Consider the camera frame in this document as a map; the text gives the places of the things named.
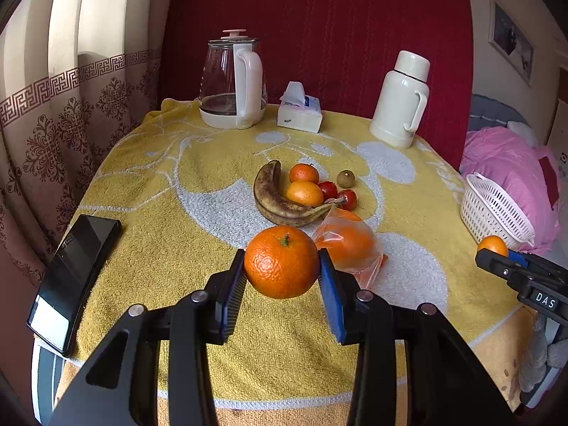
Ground glass electric kettle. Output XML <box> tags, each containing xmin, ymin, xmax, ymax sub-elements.
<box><xmin>198</xmin><ymin>29</ymin><xmax>268</xmax><ymax>130</ymax></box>

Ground black smartphone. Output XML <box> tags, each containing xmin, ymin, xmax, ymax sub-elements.
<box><xmin>27</xmin><ymin>214</ymin><xmax>121</xmax><ymax>357</ymax></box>

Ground red cherry tomato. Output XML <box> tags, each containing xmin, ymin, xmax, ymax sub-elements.
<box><xmin>338</xmin><ymin>189</ymin><xmax>357</xmax><ymax>211</ymax></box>
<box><xmin>319</xmin><ymin>181</ymin><xmax>338</xmax><ymax>201</ymax></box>

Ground yellow patterned towel cloth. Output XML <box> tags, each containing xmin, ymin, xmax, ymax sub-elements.
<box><xmin>59</xmin><ymin>100</ymin><xmax>533</xmax><ymax>425</ymax></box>

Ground patterned beige curtain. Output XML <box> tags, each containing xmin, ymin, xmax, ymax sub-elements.
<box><xmin>1</xmin><ymin>0</ymin><xmax>169</xmax><ymax>286</ymax></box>

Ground pink polka dot duvet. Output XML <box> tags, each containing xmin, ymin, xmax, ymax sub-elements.
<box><xmin>460</xmin><ymin>127</ymin><xmax>560</xmax><ymax>255</ymax></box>

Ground white pillow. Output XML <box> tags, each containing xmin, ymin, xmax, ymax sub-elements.
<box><xmin>506</xmin><ymin>120</ymin><xmax>539</xmax><ymax>148</ymax></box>

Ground white plastic basket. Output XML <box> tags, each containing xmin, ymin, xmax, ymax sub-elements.
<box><xmin>460</xmin><ymin>172</ymin><xmax>535</xmax><ymax>250</ymax></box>

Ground brown kiwi fruit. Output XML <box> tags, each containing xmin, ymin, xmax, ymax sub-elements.
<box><xmin>336</xmin><ymin>170</ymin><xmax>356</xmax><ymax>189</ymax></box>

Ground white tissue pack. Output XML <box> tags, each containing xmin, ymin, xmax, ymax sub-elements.
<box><xmin>276</xmin><ymin>81</ymin><xmax>322</xmax><ymax>134</ymax></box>

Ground large orange mandarin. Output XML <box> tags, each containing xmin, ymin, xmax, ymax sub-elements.
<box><xmin>244</xmin><ymin>226</ymin><xmax>320</xmax><ymax>299</ymax></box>

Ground overripe brown banana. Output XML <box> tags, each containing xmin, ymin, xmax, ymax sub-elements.
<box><xmin>253</xmin><ymin>160</ymin><xmax>346</xmax><ymax>228</ymax></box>

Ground small orange kumquat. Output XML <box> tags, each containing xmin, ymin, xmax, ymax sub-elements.
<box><xmin>476</xmin><ymin>236</ymin><xmax>508</xmax><ymax>257</ymax></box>

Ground small orange tangerine front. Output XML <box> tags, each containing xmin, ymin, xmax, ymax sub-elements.
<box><xmin>286</xmin><ymin>181</ymin><xmax>323</xmax><ymax>207</ymax></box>

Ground cream thermos flask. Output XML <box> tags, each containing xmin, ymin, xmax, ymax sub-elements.
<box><xmin>370</xmin><ymin>50</ymin><xmax>430</xmax><ymax>149</ymax></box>

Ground small orange tangerine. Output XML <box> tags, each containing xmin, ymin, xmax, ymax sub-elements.
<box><xmin>286</xmin><ymin>181</ymin><xmax>323</xmax><ymax>207</ymax></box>
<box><xmin>289</xmin><ymin>164</ymin><xmax>320</xmax><ymax>185</ymax></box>

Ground framed wall picture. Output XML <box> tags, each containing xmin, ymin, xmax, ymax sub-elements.
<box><xmin>489</xmin><ymin>0</ymin><xmax>535</xmax><ymax>87</ymax></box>

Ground small orange tangerine back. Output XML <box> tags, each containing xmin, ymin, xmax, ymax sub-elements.
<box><xmin>289</xmin><ymin>164</ymin><xmax>320</xmax><ymax>185</ymax></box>

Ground red cloth on duvet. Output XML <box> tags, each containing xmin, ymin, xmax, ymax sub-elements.
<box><xmin>539</xmin><ymin>156</ymin><xmax>559</xmax><ymax>210</ymax></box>

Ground oranges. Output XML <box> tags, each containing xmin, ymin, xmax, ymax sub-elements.
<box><xmin>312</xmin><ymin>208</ymin><xmax>388</xmax><ymax>289</ymax></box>

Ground grey bed headboard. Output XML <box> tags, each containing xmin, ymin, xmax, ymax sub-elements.
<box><xmin>468</xmin><ymin>94</ymin><xmax>528</xmax><ymax>131</ymax></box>

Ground grey gloved right hand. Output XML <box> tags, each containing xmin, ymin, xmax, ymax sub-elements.
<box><xmin>518</xmin><ymin>313</ymin><xmax>567</xmax><ymax>392</ymax></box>

